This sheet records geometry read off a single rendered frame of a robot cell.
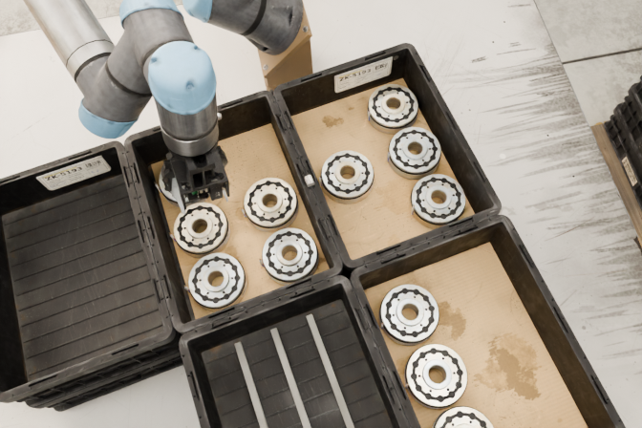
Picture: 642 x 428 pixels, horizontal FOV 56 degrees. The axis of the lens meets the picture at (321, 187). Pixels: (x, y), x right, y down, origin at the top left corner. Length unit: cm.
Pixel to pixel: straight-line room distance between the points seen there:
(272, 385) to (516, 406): 41
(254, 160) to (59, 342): 49
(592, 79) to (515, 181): 116
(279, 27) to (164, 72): 62
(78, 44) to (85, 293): 50
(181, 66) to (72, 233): 63
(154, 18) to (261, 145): 51
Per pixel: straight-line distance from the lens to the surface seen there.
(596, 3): 274
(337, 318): 111
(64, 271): 125
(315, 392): 109
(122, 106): 87
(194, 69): 72
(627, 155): 212
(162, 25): 79
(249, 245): 116
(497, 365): 113
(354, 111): 128
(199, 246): 115
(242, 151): 125
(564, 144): 147
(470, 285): 115
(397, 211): 118
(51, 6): 96
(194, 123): 76
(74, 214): 129
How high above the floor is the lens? 192
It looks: 65 degrees down
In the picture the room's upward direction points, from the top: 5 degrees counter-clockwise
